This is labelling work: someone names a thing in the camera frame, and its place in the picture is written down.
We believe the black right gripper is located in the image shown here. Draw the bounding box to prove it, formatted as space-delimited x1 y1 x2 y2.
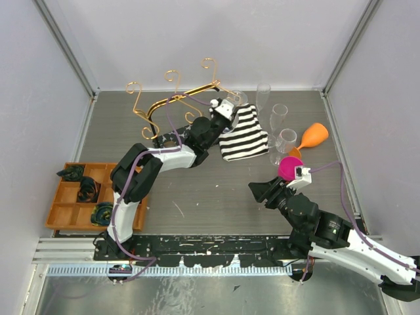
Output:
247 175 303 233

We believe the tall clear champagne flute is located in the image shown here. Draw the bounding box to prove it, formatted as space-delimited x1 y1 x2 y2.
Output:
255 83 271 118

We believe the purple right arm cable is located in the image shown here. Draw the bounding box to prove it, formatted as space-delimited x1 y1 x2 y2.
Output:
299 161 420 283

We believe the gold wine glass rack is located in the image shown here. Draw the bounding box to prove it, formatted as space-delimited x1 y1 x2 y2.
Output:
125 57 244 141

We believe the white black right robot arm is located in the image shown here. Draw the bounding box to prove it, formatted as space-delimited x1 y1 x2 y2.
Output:
248 177 419 302

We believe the black white striped cloth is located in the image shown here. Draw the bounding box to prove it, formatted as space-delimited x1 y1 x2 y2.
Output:
219 104 268 161

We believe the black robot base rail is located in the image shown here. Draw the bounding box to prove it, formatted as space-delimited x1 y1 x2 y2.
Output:
93 233 329 268

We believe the orange floral rolled tie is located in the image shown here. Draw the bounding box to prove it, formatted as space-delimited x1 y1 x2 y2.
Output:
77 177 100 203

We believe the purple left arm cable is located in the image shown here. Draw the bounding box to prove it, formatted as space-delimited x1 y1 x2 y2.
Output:
108 91 217 285

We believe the pink plastic wine glass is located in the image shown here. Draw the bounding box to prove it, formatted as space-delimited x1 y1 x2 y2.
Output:
278 156 304 181

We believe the green patterned rolled tie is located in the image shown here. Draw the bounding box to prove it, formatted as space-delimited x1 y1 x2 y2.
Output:
56 165 85 182

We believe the white slotted cable duct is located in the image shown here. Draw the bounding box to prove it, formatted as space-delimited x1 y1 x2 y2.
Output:
47 264 292 277

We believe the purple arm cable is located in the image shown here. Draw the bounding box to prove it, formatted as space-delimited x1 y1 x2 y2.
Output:
299 161 420 283
108 91 217 285

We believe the orange wooden compartment tray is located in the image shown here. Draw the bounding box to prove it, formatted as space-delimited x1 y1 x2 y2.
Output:
45 162 152 233

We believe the clear stemmed wine glass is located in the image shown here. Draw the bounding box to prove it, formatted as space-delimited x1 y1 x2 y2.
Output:
270 129 297 167

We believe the orange plastic wine glass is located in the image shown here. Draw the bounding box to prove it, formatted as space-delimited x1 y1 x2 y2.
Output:
288 123 329 159

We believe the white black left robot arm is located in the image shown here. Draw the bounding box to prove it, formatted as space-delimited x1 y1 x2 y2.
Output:
104 109 236 260

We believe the yellow blue rolled tie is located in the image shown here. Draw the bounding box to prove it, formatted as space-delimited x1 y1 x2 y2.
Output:
91 201 114 226

